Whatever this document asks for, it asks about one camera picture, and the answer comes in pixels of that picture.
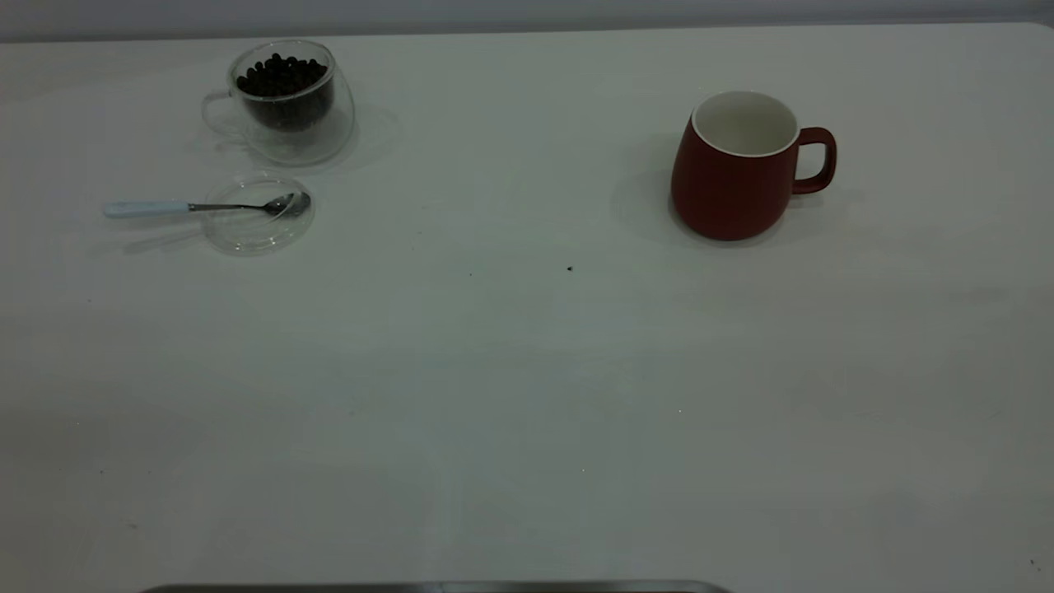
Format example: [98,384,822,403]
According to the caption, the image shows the clear round glass lid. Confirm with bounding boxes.
[202,171,316,256]

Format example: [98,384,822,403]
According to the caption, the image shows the red ceramic mug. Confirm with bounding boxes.
[670,91,838,242]

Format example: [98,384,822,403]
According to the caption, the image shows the metal spoon with white handle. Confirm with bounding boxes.
[104,191,312,220]

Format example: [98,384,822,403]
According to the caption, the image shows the dark coffee beans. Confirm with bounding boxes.
[236,54,334,131]

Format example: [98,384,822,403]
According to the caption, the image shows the clear double-wall glass cup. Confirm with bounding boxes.
[202,39,357,166]

